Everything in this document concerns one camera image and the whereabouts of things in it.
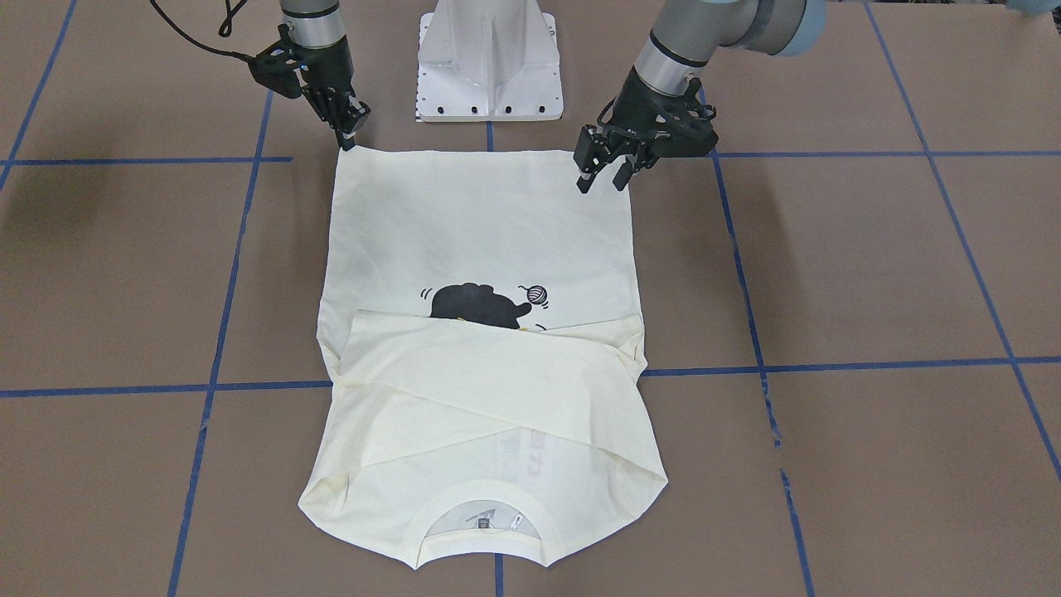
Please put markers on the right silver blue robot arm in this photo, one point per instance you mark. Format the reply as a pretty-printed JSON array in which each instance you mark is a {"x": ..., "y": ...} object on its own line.
[{"x": 318, "y": 44}]

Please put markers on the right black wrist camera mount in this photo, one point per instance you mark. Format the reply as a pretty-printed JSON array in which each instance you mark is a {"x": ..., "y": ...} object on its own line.
[{"x": 276, "y": 67}]

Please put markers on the white central column with base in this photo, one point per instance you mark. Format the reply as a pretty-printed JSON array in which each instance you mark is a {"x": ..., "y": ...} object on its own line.
[{"x": 484, "y": 61}]

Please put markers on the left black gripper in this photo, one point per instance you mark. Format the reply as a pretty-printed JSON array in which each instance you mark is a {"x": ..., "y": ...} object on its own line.
[{"x": 639, "y": 105}]

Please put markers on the cream long sleeve printed shirt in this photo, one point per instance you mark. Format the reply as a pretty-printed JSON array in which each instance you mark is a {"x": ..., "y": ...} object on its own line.
[{"x": 481, "y": 325}]

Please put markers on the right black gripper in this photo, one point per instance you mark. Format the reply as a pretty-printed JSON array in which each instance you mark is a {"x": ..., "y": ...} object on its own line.
[{"x": 324, "y": 76}]

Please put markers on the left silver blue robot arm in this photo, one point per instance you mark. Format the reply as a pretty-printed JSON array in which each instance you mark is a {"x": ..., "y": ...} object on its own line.
[{"x": 686, "y": 34}]

